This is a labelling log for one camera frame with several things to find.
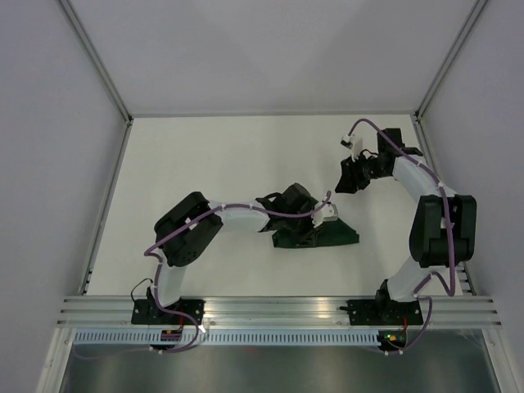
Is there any white slotted cable duct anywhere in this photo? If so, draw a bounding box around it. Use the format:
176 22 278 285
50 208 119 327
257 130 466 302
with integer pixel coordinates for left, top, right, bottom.
74 329 379 346

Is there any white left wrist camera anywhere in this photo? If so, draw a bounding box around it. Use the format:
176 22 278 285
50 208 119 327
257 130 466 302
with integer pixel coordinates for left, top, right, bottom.
311 202 338 228

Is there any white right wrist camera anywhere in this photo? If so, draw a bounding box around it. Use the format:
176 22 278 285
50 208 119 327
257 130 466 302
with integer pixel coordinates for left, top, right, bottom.
341 135 364 160

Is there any aluminium frame post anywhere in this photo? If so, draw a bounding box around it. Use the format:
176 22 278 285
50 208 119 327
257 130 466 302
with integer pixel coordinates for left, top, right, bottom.
413 0 490 121
55 0 133 124

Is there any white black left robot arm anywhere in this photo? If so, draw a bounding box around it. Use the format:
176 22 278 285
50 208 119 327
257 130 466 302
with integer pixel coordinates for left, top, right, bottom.
144 183 335 324

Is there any aluminium front rail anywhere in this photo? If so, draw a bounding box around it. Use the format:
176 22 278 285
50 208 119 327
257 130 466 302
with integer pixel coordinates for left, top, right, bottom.
55 296 502 330

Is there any aluminium right frame post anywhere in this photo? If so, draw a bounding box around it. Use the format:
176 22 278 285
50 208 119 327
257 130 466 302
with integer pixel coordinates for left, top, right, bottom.
413 0 490 121

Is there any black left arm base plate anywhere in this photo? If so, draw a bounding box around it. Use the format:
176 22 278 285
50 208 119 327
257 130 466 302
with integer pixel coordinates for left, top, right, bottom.
130 298 206 327

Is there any aluminium right side rail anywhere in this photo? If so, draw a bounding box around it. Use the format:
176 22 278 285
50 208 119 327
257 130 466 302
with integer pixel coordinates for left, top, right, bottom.
410 111 477 296

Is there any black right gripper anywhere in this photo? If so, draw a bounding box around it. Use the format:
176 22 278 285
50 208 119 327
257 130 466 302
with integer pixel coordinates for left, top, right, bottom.
335 151 387 195

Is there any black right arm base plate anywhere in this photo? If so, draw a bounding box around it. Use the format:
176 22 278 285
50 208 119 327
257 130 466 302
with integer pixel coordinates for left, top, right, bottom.
340 299 423 327

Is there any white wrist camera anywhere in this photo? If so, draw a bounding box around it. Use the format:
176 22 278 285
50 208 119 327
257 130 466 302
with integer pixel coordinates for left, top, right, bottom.
311 202 338 228
341 135 364 160

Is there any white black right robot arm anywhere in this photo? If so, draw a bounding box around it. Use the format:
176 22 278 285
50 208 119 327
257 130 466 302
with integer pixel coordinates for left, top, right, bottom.
335 129 477 323

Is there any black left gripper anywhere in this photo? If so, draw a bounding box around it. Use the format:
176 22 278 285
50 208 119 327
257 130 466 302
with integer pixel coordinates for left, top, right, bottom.
283 207 323 248

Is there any dark green cloth napkin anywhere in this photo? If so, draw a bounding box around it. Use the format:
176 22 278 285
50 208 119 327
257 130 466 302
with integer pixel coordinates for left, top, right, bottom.
272 219 359 249

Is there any aluminium left frame post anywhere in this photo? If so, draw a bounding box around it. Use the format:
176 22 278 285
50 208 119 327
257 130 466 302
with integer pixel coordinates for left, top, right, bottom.
55 0 133 124

